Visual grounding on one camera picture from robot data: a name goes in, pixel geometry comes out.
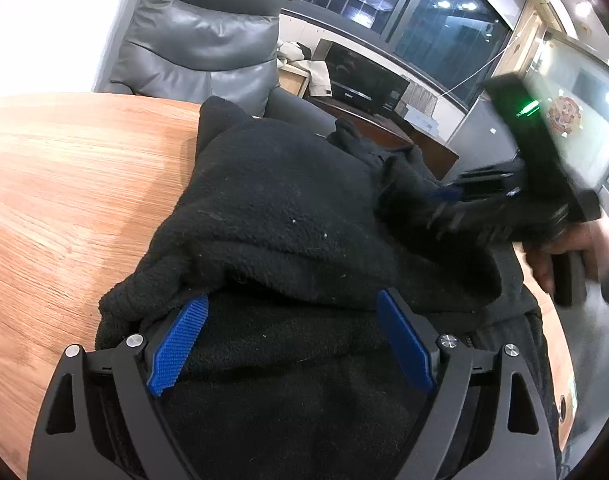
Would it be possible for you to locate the glass display cabinet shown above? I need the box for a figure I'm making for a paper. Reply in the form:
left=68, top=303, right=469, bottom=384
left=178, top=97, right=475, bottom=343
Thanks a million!
left=509, top=25, right=609, bottom=203

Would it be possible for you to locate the white paper stack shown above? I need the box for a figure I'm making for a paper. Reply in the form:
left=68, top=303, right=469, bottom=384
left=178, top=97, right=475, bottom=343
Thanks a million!
left=403, top=107, right=441, bottom=135

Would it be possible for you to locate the black fleece garment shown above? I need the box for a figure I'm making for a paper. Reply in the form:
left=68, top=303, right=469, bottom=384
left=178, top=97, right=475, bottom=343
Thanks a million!
left=95, top=96, right=543, bottom=480

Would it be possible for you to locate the grey leather office chair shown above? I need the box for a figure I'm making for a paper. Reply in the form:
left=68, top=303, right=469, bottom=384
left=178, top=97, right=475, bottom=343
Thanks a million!
left=93, top=0, right=335, bottom=127

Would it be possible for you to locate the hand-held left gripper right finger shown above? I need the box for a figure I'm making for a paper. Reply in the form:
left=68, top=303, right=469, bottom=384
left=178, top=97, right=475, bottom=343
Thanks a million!
left=377, top=289, right=556, bottom=480

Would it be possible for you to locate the light wooden cabinet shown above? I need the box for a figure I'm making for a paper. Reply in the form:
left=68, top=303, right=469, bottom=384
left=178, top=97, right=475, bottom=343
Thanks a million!
left=278, top=62, right=311, bottom=97

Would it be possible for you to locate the dark wooden desk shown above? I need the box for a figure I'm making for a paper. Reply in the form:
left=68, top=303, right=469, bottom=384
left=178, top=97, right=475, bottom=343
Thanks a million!
left=309, top=95, right=461, bottom=182

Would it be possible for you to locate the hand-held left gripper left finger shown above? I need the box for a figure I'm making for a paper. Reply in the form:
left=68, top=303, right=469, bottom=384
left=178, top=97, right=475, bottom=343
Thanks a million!
left=28, top=294, right=210, bottom=480

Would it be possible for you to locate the large dark window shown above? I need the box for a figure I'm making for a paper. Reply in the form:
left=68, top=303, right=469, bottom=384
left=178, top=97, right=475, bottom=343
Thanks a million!
left=284, top=0, right=516, bottom=111

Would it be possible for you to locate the white radiator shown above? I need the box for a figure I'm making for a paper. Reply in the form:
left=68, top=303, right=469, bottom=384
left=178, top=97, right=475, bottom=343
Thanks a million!
left=407, top=82, right=439, bottom=112

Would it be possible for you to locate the person's right hand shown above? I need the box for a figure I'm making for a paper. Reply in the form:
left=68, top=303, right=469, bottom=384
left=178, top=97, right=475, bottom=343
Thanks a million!
left=527, top=219, right=609, bottom=295

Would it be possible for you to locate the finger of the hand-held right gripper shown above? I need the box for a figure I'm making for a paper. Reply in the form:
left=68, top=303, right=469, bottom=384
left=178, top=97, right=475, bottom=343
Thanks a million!
left=429, top=169, right=523, bottom=202
left=425, top=199, right=518, bottom=245

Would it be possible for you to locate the white hanging cord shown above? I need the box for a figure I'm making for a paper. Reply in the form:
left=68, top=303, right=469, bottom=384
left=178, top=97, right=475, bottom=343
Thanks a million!
left=443, top=35, right=516, bottom=97

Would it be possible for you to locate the white cloth pile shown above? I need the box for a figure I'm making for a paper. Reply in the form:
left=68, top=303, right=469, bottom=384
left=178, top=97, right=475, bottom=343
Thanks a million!
left=277, top=40, right=334, bottom=99

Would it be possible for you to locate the black microwave oven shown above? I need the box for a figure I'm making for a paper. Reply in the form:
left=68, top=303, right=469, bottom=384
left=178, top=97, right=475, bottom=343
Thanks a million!
left=325, top=39, right=411, bottom=117

